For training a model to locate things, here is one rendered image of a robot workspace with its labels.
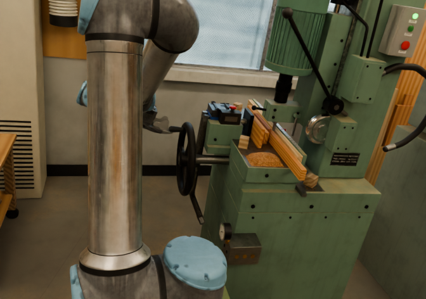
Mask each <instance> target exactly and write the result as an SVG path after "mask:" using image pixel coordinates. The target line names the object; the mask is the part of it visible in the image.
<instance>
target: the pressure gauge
mask: <svg viewBox="0 0 426 299"><path fill-rule="evenodd" d="M221 231H223V232H221ZM219 236H220V239H221V241H223V240H225V243H226V244H228V242H229V241H230V239H231V236H232V228H231V224H230V223H229V222H225V223H221V224H220V226H219Z"/></svg>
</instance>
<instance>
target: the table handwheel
mask: <svg viewBox="0 0 426 299"><path fill-rule="evenodd" d="M181 127H183V132H179V138H178V142H177V156H176V175H177V186H178V189H179V192H180V194H181V195H182V196H187V195H189V193H190V191H191V189H192V186H193V181H194V176H195V165H196V163H199V164H220V165H228V164H229V156H223V155H196V141H195V132H194V129H193V126H192V124H191V123H189V122H185V123H184V124H183V125H182V126H181ZM186 133H187V136H188V144H187V147H186V150H184V141H185V137H186Z"/></svg>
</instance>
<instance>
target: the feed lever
mask: <svg viewBox="0 0 426 299"><path fill-rule="evenodd" d="M281 14H282V16H283V18H286V19H288V21H289V22H290V24H291V26H292V28H293V30H294V32H295V34H296V36H297V38H298V40H299V42H300V45H301V46H302V48H303V50H304V52H305V54H306V56H307V58H308V60H309V62H310V64H311V66H312V68H313V70H314V72H315V74H316V76H317V78H318V80H319V82H320V84H321V86H322V88H323V90H324V92H325V94H326V98H325V99H324V101H323V108H324V109H325V110H326V111H327V112H328V113H330V114H332V115H338V114H339V113H341V114H342V115H343V116H345V117H346V116H348V113H347V112H346V111H344V110H343V109H344V102H343V101H342V100H341V99H339V98H338V97H336V96H334V95H330V93H329V91H328V89H327V87H326V85H325V83H324V81H323V79H322V77H321V75H320V73H319V71H318V69H317V67H316V65H315V63H314V60H313V58H312V56H311V54H310V52H309V50H308V48H307V46H306V44H305V42H304V40H303V38H302V36H301V34H300V32H299V30H298V28H297V26H296V24H295V22H294V20H293V18H292V15H293V10H292V8H289V7H286V8H284V9H283V11H282V13H281Z"/></svg>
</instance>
